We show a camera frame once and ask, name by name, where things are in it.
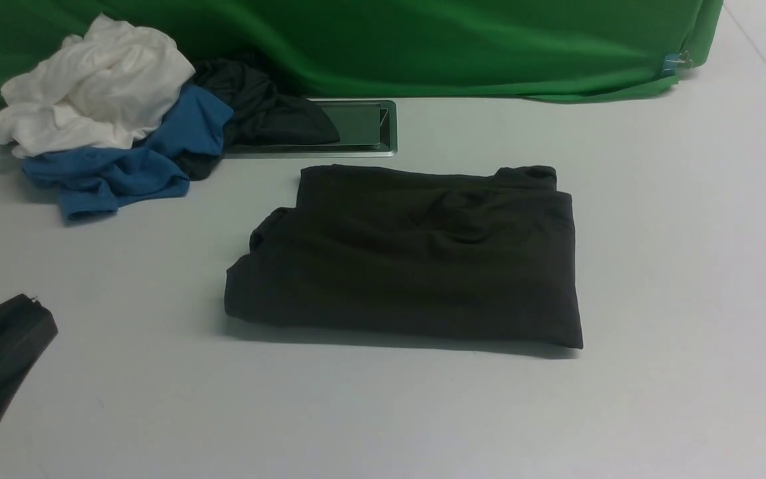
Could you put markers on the dark gray long-sleeve top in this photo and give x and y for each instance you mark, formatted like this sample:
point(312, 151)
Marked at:
point(474, 258)

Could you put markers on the dark teal crumpled garment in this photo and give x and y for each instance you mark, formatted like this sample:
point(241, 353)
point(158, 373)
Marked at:
point(266, 111)

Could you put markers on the green backdrop cloth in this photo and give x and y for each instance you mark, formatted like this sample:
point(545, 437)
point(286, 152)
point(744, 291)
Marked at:
point(557, 51)

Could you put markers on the blue crumpled garment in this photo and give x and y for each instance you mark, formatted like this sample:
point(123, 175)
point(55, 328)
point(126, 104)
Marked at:
point(95, 182)

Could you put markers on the white crumpled garment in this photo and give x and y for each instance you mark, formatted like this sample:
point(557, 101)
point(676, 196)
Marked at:
point(108, 88)

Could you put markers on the blue binder clip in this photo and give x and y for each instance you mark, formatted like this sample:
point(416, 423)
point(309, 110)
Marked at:
point(673, 64)

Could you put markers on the metal table cable hatch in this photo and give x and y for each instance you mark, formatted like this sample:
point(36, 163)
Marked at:
point(367, 129)

